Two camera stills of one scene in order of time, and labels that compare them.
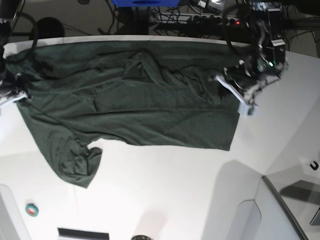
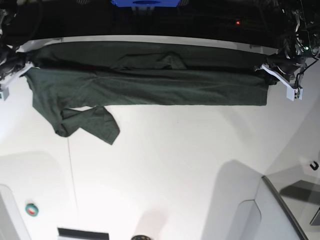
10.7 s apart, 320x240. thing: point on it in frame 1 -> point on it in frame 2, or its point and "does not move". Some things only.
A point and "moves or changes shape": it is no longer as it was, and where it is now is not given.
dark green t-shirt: (80, 94) moves or changes shape
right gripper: (245, 80) -> (286, 68)
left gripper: (14, 89) -> (11, 68)
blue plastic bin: (146, 3) does not move
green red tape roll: (31, 209) does not move
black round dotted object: (141, 237) does not move
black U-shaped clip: (316, 166) does not move
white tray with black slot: (80, 234) does not move
